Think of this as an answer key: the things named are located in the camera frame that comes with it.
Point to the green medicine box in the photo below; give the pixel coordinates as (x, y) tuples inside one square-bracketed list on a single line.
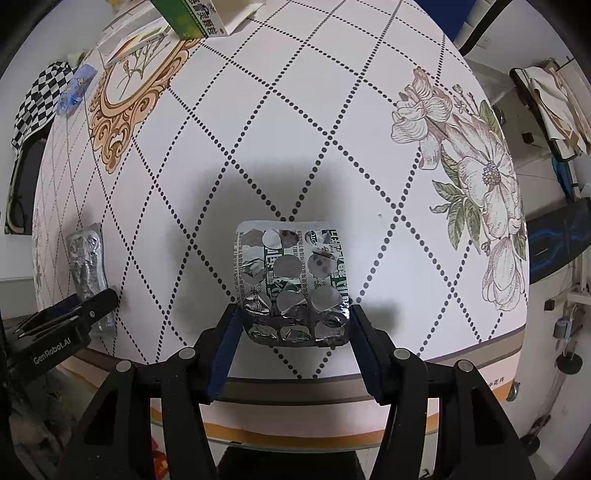
[(191, 17)]

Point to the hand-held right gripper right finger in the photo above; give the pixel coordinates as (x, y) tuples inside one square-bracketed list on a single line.
[(365, 355)]

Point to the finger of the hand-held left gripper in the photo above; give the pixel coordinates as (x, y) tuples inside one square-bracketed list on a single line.
[(60, 308), (99, 305)]

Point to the plain silver blister pack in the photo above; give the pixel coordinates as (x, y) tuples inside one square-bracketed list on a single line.
[(87, 263)]

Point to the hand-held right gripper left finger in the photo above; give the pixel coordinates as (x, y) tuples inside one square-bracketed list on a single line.
[(225, 355)]

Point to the black white checkered cloth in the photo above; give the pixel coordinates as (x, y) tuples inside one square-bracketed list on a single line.
[(39, 99)]

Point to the dark chair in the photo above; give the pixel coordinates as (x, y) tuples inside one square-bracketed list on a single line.
[(23, 184)]

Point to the black round-base stand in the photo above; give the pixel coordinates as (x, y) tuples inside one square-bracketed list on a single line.
[(569, 360)]

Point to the white flat paper box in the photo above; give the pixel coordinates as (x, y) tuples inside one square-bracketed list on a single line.
[(134, 44)]

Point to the silver green-print blister pack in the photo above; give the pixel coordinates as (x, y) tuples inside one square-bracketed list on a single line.
[(292, 277)]

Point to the beige cloth bag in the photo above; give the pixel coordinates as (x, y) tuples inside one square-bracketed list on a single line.
[(558, 106)]

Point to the blue plastic wrapper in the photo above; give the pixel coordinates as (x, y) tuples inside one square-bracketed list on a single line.
[(76, 87)]

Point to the black blue padded seat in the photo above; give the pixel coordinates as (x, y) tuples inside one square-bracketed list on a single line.
[(561, 240)]

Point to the floral printed tablecloth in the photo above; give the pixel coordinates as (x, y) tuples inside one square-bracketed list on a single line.
[(323, 138)]

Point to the white cardboard box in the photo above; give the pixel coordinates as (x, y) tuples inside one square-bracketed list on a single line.
[(244, 14)]

